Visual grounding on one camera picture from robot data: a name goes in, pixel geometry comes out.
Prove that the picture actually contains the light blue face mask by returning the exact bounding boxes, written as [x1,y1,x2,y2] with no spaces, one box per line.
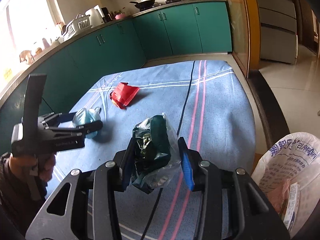
[72,107,101,127]

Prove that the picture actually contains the clear bag with green wrapper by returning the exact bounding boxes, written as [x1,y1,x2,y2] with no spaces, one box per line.
[131,113,181,194]

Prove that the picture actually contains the white medicine box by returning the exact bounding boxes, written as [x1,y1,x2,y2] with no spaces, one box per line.
[283,182,300,232]

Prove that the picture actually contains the large pink plastic bag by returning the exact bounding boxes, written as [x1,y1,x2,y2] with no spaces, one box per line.
[267,179,290,215]

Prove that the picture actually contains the white lined trash bin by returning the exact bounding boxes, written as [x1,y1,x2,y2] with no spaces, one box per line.
[252,132,319,239]

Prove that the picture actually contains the teal kitchen cabinets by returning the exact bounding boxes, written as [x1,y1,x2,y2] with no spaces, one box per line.
[1,0,232,153]

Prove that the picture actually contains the person's left hand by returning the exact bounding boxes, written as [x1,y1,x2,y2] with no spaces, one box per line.
[9,153,56,182]

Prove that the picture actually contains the red paper package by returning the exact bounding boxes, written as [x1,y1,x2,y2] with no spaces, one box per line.
[110,82,140,109]

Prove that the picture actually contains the blue plaid tablecloth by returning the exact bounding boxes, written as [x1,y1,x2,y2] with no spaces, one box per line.
[47,60,255,239]

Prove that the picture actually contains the white dish rack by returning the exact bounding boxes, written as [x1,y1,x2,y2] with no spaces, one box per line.
[57,14,91,43]

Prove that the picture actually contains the white electric kettle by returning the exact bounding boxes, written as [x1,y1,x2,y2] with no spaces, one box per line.
[85,5,105,28]

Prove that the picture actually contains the pink bowl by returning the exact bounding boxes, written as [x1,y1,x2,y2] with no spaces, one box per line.
[115,13,126,20]

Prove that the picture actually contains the black wok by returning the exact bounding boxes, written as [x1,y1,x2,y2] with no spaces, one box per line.
[130,0,155,11]

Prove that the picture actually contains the grey refrigerator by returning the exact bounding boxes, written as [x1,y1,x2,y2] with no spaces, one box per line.
[257,0,297,64]

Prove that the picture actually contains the wooden framed glass door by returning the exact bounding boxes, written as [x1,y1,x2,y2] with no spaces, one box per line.
[226,0,261,78]

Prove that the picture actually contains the black cable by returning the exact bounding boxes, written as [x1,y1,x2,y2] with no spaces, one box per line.
[139,60,196,240]

